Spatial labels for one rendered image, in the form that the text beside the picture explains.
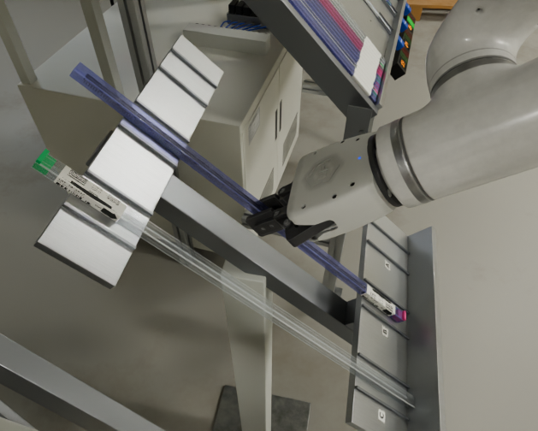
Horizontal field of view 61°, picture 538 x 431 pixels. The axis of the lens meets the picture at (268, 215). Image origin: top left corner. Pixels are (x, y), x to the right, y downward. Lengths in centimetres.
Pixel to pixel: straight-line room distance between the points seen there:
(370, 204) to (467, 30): 17
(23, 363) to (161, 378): 104
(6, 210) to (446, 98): 182
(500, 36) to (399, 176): 15
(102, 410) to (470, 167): 37
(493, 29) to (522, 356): 129
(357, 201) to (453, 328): 119
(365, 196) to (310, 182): 7
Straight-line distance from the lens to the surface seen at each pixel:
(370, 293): 62
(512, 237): 191
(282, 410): 137
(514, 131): 40
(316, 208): 44
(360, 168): 44
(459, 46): 45
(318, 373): 143
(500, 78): 42
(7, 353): 42
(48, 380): 43
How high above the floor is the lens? 131
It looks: 48 degrees down
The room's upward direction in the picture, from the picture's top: straight up
